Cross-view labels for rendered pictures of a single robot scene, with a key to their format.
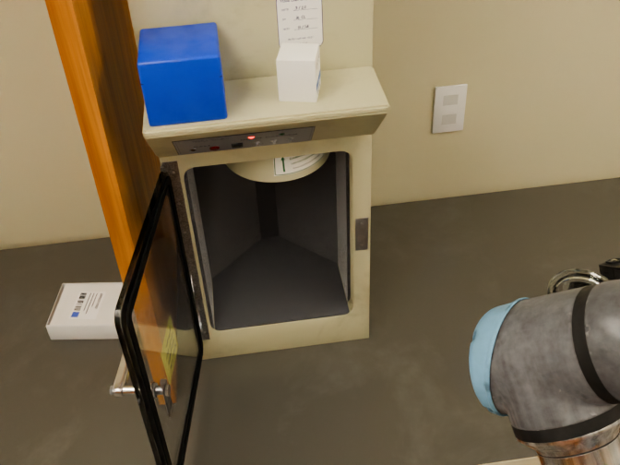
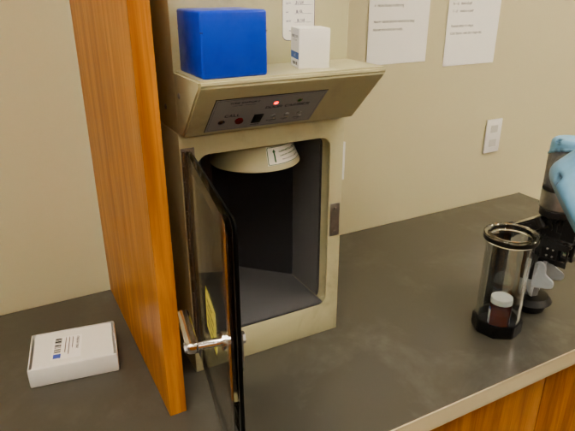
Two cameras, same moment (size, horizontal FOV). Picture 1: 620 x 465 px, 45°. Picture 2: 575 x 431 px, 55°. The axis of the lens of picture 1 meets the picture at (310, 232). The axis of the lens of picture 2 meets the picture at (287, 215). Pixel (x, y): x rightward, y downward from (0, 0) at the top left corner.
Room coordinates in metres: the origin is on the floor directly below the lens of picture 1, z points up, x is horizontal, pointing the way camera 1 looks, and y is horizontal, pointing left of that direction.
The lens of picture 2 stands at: (0.07, 0.38, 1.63)
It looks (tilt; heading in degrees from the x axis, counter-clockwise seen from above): 23 degrees down; 338
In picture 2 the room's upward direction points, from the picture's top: straight up
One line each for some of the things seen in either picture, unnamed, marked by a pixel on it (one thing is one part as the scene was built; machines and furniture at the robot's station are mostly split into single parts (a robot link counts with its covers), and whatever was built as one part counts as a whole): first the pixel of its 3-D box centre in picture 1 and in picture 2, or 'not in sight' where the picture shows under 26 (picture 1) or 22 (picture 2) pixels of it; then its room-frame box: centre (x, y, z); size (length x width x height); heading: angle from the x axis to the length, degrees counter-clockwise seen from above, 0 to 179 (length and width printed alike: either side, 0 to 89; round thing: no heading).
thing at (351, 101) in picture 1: (267, 128); (282, 100); (0.89, 0.05, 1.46); 0.32 x 0.11 x 0.10; 96
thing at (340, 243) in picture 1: (268, 203); (242, 215); (1.07, 0.07, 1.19); 0.26 x 0.24 x 0.35; 96
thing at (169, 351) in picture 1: (167, 336); (211, 304); (0.77, 0.22, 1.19); 0.30 x 0.01 x 0.40; 176
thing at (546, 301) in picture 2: not in sight; (530, 293); (0.87, -0.55, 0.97); 0.09 x 0.09 x 0.07
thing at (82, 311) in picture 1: (96, 310); (74, 352); (1.06, 0.43, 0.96); 0.16 x 0.12 x 0.04; 87
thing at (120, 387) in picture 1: (136, 370); (199, 329); (0.70, 0.25, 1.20); 0.10 x 0.05 x 0.03; 176
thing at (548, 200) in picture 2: not in sight; (560, 199); (0.86, -0.56, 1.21); 0.08 x 0.08 x 0.05
